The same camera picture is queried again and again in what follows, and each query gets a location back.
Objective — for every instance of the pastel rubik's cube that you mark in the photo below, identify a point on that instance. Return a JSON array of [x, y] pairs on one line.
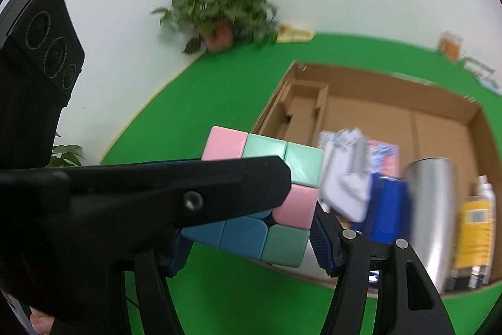
[[268, 213]]

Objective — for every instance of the brown cardboard box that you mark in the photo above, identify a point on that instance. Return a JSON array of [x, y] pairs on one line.
[[422, 119]]

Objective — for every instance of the white striped small box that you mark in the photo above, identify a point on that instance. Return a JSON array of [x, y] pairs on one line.
[[482, 72]]

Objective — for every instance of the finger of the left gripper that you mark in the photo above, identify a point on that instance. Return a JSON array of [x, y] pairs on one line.
[[67, 235]]

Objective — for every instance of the colourful board game box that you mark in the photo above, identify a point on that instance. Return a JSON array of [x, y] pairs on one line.
[[382, 157]]

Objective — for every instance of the yellow label bottle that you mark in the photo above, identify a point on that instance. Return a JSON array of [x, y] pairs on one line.
[[474, 253]]

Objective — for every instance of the green leafy plant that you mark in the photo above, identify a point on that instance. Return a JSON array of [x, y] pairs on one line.
[[66, 155]]

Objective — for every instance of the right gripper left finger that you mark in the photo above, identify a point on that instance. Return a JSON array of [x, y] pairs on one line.
[[151, 270]]

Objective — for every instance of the yellow flat packet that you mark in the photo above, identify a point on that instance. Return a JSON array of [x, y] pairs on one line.
[[288, 34]]

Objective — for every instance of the blue box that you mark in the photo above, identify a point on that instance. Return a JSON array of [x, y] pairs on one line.
[[388, 212]]

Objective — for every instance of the orange small box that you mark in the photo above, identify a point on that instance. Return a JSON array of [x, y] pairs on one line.
[[449, 45]]

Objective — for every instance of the silver metal cup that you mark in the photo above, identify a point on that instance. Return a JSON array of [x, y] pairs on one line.
[[431, 188]]

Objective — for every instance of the operator hand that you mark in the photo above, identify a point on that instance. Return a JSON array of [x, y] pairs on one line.
[[41, 323]]

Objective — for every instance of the potted plant in corner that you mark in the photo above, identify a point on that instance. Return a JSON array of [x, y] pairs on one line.
[[218, 25]]

